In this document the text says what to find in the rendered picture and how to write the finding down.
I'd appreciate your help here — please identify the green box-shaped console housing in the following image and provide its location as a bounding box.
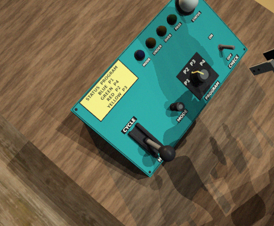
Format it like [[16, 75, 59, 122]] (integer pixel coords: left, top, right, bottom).
[[70, 0, 248, 177]]

